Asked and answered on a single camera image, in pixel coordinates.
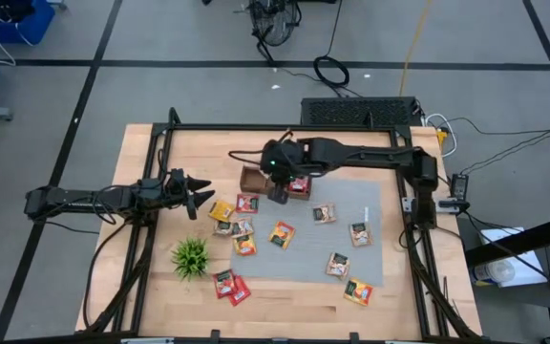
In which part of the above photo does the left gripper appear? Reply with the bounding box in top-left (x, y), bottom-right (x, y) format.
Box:
top-left (159, 167), bottom-right (216, 222)

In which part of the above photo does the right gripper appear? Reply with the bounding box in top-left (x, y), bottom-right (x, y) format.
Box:
top-left (259, 138), bottom-right (315, 206)

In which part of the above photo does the yellow tea packet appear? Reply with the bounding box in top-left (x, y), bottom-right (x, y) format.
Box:
top-left (207, 199), bottom-right (237, 223)

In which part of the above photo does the orange tea packet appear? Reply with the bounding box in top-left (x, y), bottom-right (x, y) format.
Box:
top-left (232, 234), bottom-right (259, 257)
top-left (343, 277), bottom-right (375, 308)
top-left (268, 220), bottom-right (297, 251)

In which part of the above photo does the wooden three-compartment tray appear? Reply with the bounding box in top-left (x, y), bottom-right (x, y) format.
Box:
top-left (239, 163), bottom-right (313, 202)

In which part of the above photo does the green plant in white pot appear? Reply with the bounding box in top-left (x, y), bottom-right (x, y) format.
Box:
top-left (170, 237), bottom-right (210, 282)

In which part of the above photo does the grey mesh mat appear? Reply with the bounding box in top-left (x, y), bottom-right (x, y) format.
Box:
top-left (229, 179), bottom-right (385, 288)

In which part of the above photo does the black perforated computer case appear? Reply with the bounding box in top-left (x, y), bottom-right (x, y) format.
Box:
top-left (299, 96), bottom-right (424, 128)

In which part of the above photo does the black floor fan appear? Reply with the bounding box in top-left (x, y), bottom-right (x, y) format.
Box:
top-left (247, 0), bottom-right (304, 49)

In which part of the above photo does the black power adapter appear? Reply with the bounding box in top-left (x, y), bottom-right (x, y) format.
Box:
top-left (450, 173), bottom-right (470, 198)

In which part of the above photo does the round white container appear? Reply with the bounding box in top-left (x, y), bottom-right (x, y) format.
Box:
top-left (469, 260), bottom-right (516, 287)

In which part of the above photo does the black metal cart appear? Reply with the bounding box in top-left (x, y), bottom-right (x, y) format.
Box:
top-left (463, 112), bottom-right (550, 344)

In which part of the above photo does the blue plastic bin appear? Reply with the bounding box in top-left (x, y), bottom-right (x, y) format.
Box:
top-left (0, 0), bottom-right (56, 45)

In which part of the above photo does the white box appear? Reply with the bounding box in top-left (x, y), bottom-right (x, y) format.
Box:
top-left (476, 227), bottom-right (549, 289)

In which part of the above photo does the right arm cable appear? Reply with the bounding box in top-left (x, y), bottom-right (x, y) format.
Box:
top-left (228, 148), bottom-right (267, 167)

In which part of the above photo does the black aluminium rig frame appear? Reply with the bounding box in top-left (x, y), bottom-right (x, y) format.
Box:
top-left (76, 107), bottom-right (484, 344)

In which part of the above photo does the coiled black cable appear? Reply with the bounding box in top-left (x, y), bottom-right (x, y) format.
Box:
top-left (311, 54), bottom-right (351, 91)

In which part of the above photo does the black cable bundle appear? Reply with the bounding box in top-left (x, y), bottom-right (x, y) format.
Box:
top-left (81, 217), bottom-right (159, 334)
top-left (401, 224), bottom-right (484, 341)

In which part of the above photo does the yellow cable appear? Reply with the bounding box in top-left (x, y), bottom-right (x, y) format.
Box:
top-left (397, 0), bottom-right (434, 97)

